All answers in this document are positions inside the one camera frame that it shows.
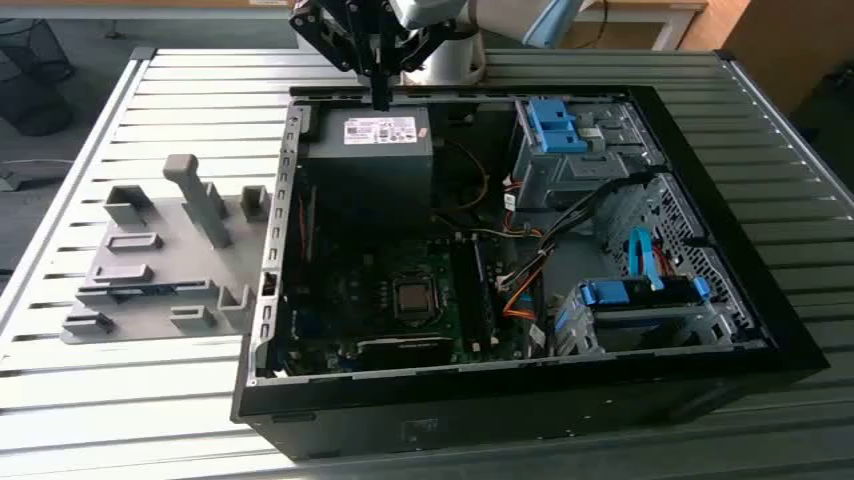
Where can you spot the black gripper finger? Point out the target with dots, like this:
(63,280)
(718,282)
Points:
(419,47)
(327,35)

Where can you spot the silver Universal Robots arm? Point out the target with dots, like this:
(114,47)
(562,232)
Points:
(454,55)

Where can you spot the black RAM slot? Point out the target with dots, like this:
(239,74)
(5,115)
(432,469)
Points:
(464,295)

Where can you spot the blue drive bay latch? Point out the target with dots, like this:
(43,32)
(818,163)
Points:
(554,127)

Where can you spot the grey power supply unit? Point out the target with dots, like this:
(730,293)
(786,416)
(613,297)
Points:
(367,180)

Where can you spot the grey optical drive cage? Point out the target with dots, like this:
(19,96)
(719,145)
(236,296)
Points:
(587,175)

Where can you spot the black mesh waste bin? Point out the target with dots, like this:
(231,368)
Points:
(33,100)

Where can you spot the grey parts rack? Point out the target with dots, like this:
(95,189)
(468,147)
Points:
(200,260)

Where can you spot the silver CPU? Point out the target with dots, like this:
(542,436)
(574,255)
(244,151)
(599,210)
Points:
(414,299)

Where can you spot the CPU socket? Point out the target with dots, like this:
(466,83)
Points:
(435,300)

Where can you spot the dark green motherboard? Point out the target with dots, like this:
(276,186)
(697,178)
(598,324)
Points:
(354,300)

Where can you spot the brown wooden cabinet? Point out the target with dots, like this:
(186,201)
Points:
(787,40)

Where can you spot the grey floor stand foot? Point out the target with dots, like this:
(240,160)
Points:
(8,181)

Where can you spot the blue disk carrier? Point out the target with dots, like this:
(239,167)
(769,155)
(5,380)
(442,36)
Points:
(603,292)

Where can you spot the black graphics card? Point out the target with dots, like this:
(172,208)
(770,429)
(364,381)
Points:
(403,352)

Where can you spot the grey disk bay cage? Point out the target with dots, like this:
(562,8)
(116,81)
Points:
(667,325)

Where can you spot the black open PC case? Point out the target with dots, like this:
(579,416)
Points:
(467,415)

